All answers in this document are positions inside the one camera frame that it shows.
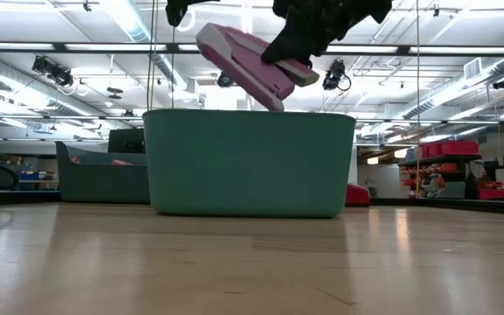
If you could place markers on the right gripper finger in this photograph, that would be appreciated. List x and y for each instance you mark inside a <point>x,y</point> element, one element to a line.
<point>300,39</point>

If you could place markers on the pink stapler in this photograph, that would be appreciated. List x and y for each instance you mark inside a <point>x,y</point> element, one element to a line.
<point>252,65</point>

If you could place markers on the teal plastic bin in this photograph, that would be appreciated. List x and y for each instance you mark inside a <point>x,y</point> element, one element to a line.
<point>247,166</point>

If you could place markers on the dark shelf with red bins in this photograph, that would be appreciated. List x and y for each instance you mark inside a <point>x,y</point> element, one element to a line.
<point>449,149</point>

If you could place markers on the black ceiling disc fixture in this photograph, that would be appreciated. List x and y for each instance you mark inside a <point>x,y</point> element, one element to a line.
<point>114,91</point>

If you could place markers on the black box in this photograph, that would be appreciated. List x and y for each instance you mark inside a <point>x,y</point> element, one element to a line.
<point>125,141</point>

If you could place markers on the red storage bins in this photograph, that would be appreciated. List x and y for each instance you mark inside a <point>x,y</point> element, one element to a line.
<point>494,193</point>

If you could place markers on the black ceiling track lights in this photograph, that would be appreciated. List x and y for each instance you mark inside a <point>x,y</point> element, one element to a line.
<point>55,72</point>

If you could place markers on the blue-grey plastic bin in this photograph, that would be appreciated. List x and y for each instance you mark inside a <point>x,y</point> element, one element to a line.
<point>99,184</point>

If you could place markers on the black hanging camera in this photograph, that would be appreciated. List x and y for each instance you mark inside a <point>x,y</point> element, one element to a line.
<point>334,74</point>

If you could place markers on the black overhead camera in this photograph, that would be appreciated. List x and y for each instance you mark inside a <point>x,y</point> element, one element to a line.
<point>223,80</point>

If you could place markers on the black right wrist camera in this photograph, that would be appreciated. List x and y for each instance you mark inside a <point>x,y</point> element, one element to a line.
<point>179,9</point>

